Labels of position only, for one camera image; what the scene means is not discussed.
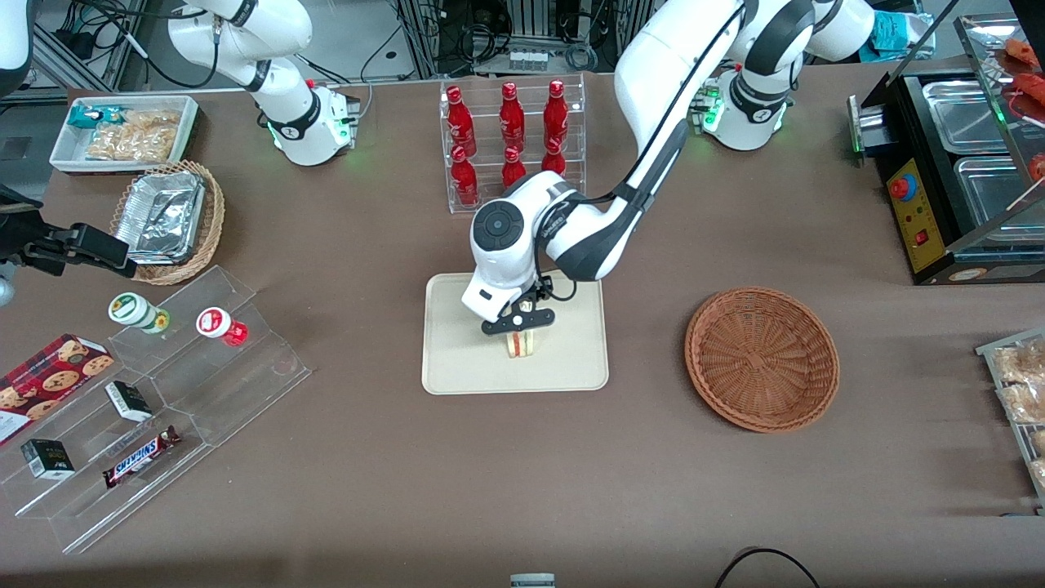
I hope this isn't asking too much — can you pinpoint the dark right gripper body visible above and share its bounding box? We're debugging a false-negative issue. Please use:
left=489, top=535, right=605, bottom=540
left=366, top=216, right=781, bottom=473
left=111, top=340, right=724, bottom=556
left=0, top=186, right=43, bottom=265

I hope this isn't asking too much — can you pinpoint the clear bag of crackers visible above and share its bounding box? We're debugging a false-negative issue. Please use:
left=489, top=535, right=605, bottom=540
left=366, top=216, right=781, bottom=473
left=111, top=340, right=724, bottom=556
left=85, top=109, right=182, bottom=163

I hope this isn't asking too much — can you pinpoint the steel warmer pan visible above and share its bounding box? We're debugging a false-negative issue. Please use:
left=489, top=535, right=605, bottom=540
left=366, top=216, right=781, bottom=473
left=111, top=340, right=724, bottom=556
left=952, top=154, right=1045, bottom=239
left=921, top=78, right=1010, bottom=156

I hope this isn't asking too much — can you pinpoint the white rectangular snack bin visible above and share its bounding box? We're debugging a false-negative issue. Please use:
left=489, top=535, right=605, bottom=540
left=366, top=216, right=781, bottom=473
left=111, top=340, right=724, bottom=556
left=49, top=96, right=201, bottom=176

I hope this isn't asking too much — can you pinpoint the aluminium foil tray stack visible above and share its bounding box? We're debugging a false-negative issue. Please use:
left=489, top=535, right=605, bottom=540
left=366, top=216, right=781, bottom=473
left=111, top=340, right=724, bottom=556
left=113, top=170, right=207, bottom=267

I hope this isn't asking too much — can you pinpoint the Snickers chocolate bar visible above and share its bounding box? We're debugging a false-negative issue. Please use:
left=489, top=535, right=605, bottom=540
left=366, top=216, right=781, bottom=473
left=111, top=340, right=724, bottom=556
left=101, top=425, right=181, bottom=490

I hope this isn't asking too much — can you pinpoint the clear acrylic bottle rack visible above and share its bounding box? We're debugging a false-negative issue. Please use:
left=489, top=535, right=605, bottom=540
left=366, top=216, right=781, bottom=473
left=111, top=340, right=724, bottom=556
left=439, top=73, right=587, bottom=216

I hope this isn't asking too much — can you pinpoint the green lid yogurt cup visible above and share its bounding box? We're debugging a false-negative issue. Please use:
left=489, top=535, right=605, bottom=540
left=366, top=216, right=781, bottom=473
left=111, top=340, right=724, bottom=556
left=108, top=292, right=171, bottom=335

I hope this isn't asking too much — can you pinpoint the red plaid cookie box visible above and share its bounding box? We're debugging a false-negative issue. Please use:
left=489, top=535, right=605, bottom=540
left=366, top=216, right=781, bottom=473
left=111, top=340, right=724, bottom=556
left=0, top=333, right=116, bottom=447

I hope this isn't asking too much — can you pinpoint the tray of wrapped pastries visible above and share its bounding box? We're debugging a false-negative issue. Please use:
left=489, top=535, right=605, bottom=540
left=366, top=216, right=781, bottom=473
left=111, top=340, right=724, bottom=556
left=975, top=327, right=1045, bottom=515

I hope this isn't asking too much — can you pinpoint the small wicker basket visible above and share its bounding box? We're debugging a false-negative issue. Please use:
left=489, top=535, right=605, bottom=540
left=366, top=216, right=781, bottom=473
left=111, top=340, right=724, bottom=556
left=109, top=159, right=226, bottom=287

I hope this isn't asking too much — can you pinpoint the cream plastic serving tray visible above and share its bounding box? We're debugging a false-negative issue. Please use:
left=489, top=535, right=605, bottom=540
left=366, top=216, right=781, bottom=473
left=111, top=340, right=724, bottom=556
left=421, top=269, right=610, bottom=396

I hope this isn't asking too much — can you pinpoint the small black carton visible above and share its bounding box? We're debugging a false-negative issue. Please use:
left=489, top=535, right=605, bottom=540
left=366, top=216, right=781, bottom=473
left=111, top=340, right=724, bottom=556
left=104, top=380, right=154, bottom=424
left=20, top=438, right=77, bottom=480

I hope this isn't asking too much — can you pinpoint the red lid yogurt cup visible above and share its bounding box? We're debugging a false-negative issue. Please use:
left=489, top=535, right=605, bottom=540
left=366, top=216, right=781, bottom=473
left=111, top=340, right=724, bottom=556
left=195, top=306, right=251, bottom=348

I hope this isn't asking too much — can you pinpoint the large round wicker basket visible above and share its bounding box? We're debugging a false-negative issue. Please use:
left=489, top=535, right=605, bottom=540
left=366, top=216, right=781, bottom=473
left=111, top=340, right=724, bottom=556
left=684, top=286, right=841, bottom=434

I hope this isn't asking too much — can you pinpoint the black loop cable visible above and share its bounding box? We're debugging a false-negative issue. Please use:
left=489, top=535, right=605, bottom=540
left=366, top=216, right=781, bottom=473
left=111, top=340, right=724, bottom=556
left=714, top=546, right=822, bottom=588

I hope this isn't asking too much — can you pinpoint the clear acrylic stepped shelf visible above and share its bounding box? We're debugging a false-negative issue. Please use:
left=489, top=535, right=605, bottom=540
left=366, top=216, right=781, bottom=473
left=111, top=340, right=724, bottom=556
left=0, top=265, right=314, bottom=556

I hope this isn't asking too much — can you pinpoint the green snack packet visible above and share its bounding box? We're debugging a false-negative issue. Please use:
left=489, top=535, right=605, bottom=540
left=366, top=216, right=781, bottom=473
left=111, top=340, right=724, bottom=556
left=67, top=106, right=125, bottom=131

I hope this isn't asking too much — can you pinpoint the black food warmer cabinet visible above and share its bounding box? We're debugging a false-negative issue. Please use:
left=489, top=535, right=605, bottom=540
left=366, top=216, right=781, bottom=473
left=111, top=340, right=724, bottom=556
left=847, top=12, right=1045, bottom=287

